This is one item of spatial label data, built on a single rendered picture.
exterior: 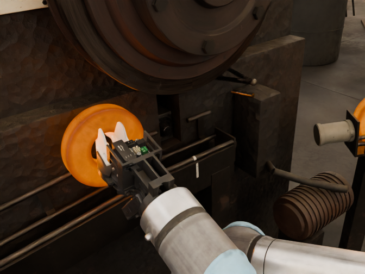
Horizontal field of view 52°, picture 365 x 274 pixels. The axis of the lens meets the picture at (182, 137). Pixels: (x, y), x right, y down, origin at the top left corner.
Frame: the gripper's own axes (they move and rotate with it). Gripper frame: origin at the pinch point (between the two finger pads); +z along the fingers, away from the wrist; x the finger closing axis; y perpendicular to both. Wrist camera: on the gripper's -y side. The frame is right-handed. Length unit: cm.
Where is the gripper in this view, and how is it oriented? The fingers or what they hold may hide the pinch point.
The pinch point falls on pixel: (103, 137)
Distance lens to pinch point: 70.8
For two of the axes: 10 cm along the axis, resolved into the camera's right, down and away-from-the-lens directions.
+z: -5.8, -6.0, 5.5
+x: -8.1, 3.4, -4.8
